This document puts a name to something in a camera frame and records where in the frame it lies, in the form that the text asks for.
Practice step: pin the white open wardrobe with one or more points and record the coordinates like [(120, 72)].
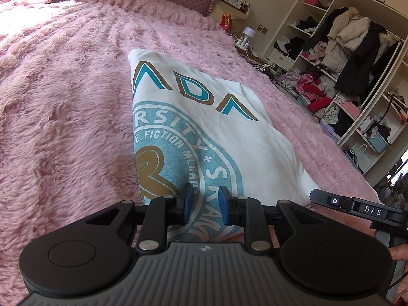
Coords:
[(357, 70)]

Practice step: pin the pink box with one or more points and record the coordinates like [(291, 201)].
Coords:
[(311, 0)]

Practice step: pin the red snack bag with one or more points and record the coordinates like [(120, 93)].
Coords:
[(226, 22)]

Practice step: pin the cluttered clothes pile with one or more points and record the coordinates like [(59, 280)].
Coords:
[(310, 86)]

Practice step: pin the pink fuzzy blanket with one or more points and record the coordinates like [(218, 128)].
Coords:
[(63, 102)]

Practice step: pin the white printed shirt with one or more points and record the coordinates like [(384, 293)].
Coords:
[(204, 127)]

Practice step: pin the black hanging coat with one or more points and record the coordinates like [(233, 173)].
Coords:
[(366, 63)]

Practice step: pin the beige hanging coat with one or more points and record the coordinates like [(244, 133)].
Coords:
[(346, 35)]

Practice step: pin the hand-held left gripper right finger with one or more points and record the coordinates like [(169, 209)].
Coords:
[(225, 207)]

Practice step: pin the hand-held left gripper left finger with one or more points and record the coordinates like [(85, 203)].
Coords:
[(186, 207)]

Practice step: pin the white table lamp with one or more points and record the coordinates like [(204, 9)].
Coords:
[(248, 34)]

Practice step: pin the cream bedside cabinet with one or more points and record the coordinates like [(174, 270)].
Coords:
[(232, 9)]

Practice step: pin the person's right hand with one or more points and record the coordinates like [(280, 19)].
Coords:
[(401, 261)]

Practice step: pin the light blue storage box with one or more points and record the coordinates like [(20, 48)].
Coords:
[(377, 141)]

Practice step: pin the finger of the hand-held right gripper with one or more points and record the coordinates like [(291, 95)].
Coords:
[(331, 201)]

